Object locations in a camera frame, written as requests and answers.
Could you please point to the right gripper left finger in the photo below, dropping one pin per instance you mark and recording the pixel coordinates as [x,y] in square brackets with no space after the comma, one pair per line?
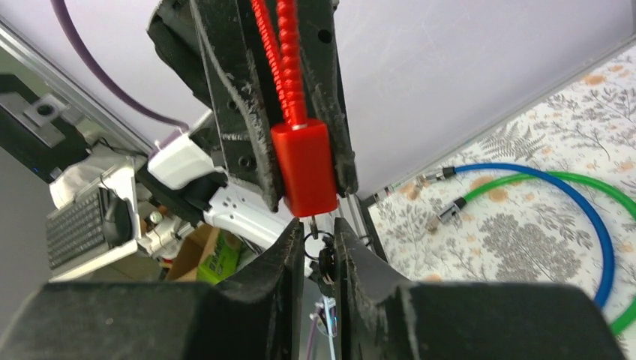
[253,314]

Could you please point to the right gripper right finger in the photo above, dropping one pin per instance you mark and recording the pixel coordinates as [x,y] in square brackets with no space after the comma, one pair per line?
[384,315]

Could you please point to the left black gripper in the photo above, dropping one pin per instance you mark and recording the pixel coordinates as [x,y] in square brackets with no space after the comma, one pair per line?
[226,78]

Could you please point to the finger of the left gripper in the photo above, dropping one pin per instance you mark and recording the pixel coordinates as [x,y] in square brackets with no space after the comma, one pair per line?
[322,78]

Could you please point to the red cable padlock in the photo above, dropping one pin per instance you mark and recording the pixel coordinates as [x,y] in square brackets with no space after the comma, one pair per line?
[301,143]

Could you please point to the silver keys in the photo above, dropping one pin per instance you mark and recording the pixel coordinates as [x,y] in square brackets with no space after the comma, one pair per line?
[318,248]

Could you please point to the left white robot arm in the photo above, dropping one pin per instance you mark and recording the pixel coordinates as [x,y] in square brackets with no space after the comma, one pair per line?
[223,171]

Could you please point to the green cardboard box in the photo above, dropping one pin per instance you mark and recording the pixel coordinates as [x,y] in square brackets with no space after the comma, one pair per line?
[220,258]

